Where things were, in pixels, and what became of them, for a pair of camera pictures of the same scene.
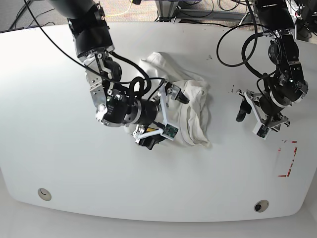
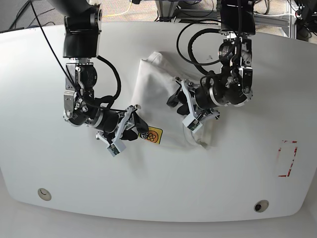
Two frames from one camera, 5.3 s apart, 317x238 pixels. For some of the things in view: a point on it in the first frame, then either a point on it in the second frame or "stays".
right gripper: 286,87 -> 231,85
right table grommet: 261,206 stays
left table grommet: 44,194 stays
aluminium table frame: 166,9 stays
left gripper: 114,106 -> 81,106
